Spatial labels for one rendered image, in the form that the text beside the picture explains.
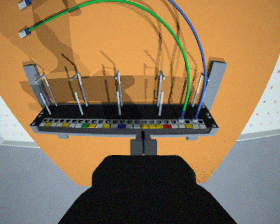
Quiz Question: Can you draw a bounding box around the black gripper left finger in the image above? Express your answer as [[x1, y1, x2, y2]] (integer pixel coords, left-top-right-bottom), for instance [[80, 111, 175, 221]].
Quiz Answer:
[[130, 131, 143, 155]]

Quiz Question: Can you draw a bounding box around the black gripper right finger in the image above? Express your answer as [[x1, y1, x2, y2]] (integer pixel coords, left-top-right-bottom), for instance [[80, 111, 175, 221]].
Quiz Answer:
[[143, 131, 157, 155]]

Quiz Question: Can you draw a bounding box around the green cable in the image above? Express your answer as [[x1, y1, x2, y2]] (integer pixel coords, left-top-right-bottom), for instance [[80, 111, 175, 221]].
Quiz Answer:
[[28, 0, 190, 114]]

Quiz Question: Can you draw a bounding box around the dark grey rack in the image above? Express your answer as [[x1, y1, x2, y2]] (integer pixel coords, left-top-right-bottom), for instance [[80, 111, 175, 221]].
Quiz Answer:
[[23, 61, 227, 141]]

